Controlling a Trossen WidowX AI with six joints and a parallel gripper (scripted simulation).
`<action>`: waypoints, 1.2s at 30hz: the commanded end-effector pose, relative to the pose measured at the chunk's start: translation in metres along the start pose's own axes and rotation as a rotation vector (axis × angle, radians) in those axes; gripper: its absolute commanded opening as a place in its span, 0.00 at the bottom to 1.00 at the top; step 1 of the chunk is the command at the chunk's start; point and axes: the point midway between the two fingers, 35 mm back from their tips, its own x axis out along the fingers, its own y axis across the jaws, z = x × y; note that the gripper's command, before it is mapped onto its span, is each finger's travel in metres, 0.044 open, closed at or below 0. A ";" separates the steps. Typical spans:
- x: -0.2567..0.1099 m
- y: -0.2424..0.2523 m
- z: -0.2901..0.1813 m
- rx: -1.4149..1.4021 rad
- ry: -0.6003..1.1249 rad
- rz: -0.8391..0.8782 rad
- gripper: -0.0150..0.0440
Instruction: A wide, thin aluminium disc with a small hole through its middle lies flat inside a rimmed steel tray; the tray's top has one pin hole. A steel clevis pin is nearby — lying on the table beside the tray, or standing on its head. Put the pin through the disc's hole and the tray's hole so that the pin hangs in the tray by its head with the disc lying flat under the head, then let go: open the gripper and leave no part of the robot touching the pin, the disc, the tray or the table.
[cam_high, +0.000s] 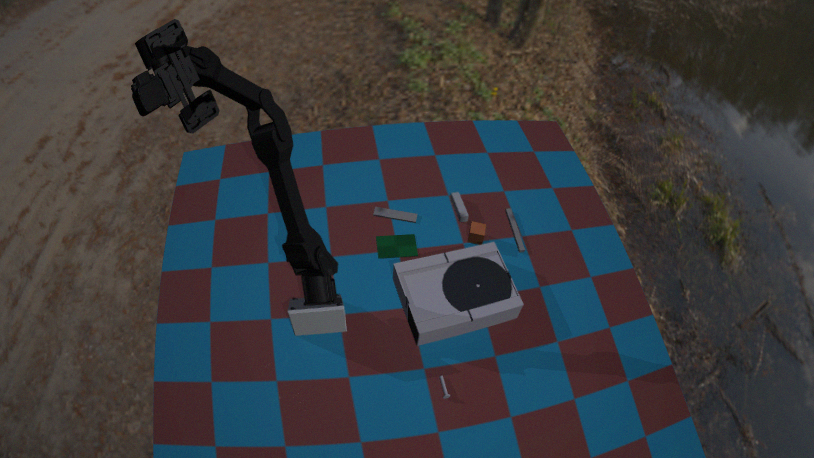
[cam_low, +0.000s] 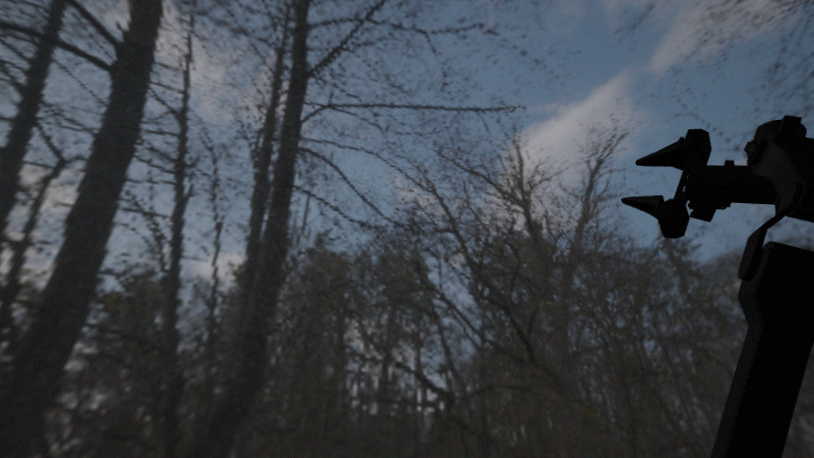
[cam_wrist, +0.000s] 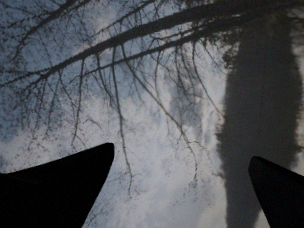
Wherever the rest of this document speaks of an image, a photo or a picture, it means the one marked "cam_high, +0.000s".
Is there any dark grey disc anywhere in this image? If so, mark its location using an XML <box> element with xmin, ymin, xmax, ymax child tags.
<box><xmin>442</xmin><ymin>256</ymin><xmax>512</xmax><ymax>312</ymax></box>

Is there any small brown block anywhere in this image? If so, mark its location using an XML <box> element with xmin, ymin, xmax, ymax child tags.
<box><xmin>468</xmin><ymin>221</ymin><xmax>486</xmax><ymax>245</ymax></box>

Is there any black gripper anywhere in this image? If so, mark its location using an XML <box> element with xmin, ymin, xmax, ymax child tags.
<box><xmin>144</xmin><ymin>19</ymin><xmax>220</xmax><ymax>134</ymax></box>

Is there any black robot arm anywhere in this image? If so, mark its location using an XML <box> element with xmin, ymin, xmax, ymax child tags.
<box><xmin>131</xmin><ymin>34</ymin><xmax>339</xmax><ymax>306</ymax></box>

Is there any grey headed pin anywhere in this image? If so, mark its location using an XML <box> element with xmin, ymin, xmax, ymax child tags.
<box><xmin>439</xmin><ymin>376</ymin><xmax>450</xmax><ymax>399</ymax></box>

